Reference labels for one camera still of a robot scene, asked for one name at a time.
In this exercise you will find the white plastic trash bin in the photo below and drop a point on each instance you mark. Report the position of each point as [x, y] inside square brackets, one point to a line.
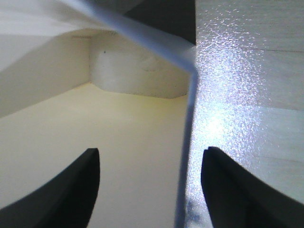
[68, 83]

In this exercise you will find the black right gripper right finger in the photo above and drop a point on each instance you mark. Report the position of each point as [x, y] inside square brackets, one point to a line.
[236, 198]

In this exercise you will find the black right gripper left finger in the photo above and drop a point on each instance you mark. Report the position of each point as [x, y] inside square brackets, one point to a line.
[66, 201]

